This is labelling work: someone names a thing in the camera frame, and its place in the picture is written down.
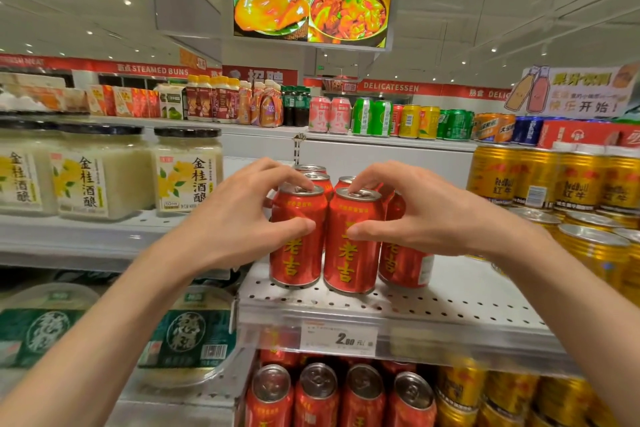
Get person's right hand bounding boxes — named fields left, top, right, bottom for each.
left=347, top=161, right=512, bottom=263

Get green-label clear plastic tub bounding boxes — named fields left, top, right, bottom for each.
left=136, top=285, right=239, bottom=389
left=0, top=283, right=102, bottom=370

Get dark glass bottles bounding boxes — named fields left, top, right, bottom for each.
left=281, top=85, right=312, bottom=127

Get green and white carton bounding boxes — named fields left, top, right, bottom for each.
left=154, top=82, right=187, bottom=121

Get pink drink can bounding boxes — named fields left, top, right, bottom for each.
left=328, top=97, right=353, bottom=135
left=308, top=96, right=331, bottom=133

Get red wall sign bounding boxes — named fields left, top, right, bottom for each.
left=222, top=65, right=300, bottom=87

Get red delicatessen wall banner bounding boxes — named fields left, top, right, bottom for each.
left=303, top=77, right=517, bottom=101

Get orange drink cans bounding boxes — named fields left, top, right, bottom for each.
left=472, top=112, right=516, bottom=143

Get juice drinks paper sign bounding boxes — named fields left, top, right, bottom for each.
left=503, top=63, right=640, bottom=119

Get red cardboard case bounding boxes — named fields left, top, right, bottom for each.
left=537, top=118, right=640, bottom=149

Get row of gold drink cans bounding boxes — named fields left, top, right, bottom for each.
left=434, top=359, right=623, bottom=427

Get dark green drink cans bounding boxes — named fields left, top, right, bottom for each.
left=436, top=109, right=475, bottom=141

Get red herbal tea can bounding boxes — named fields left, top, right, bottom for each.
left=323, top=187, right=386, bottom=295
left=269, top=183, right=329, bottom=289

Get black-lidded rice wine jar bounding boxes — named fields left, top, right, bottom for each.
left=151, top=127, right=225, bottom=217
left=49, top=123, right=155, bottom=222
left=0, top=117, right=58, bottom=217

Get person's right forearm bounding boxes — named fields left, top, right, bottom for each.
left=492, top=219, right=640, bottom=427

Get row of yellow-capped bottles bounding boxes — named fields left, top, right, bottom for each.
left=184, top=74, right=241, bottom=123

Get person's left hand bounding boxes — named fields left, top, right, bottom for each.
left=172, top=157, right=317, bottom=277

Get stack of gold drink cans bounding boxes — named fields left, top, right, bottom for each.
left=466, top=143, right=640, bottom=307

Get yellow drink can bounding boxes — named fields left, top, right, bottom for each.
left=398, top=104, right=422, bottom=139
left=418, top=106, right=441, bottom=140

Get white long display shelf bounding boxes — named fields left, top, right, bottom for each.
left=70, top=114, right=482, bottom=154

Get row of red-orange cartons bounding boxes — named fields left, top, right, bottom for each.
left=86, top=84, right=162, bottom=118

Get white price tag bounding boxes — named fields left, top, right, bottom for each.
left=299, top=320, right=379, bottom=357

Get row of red drink cans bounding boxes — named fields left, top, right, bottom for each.
left=244, top=332, right=438, bottom=427

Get long red wall banner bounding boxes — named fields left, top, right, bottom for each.
left=0, top=53, right=222, bottom=80

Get light green drink can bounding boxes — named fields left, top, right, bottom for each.
left=351, top=97, right=374, bottom=136
left=370, top=100, right=394, bottom=137

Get blue drink cans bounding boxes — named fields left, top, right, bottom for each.
left=511, top=115, right=545, bottom=146

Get row of orange drink bottles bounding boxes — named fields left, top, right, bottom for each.
left=237, top=79, right=284, bottom=128

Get person's left forearm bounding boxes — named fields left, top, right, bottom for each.
left=0, top=237, right=223, bottom=427

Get packaged goods with egg trays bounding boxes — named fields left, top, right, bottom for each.
left=0, top=71, right=91, bottom=115

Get white perforated metal shelf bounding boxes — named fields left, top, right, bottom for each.
left=237, top=256, right=583, bottom=378

